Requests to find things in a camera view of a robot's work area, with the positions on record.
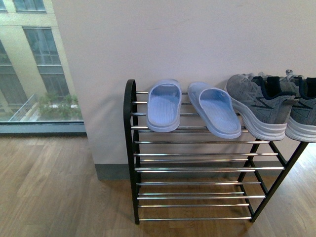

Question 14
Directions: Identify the grey knit sneaker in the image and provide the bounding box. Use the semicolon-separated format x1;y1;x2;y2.
225;74;298;141
280;69;316;143

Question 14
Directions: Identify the light blue slipper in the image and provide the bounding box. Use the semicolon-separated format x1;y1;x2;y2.
147;79;182;132
188;82;241;139

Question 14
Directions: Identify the black metal shoe rack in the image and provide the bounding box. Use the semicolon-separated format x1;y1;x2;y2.
123;79;308;224

